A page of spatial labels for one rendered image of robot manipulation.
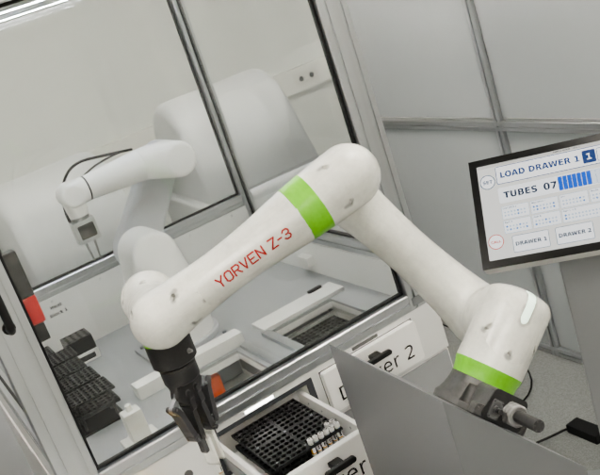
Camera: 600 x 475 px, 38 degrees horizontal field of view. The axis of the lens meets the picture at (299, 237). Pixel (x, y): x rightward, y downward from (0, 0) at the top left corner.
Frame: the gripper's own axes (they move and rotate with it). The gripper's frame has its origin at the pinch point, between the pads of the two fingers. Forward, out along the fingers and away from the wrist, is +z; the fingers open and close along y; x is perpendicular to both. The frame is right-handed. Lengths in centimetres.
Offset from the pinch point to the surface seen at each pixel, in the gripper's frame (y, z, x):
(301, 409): -28.3, 10.4, 2.5
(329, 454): -9.5, 7.9, 20.9
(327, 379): -39.4, 9.3, 4.0
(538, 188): -100, -10, 44
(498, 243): -89, 0, 34
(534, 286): -203, 71, -3
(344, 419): -26.1, 11.4, 14.8
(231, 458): -10.8, 11.6, -7.1
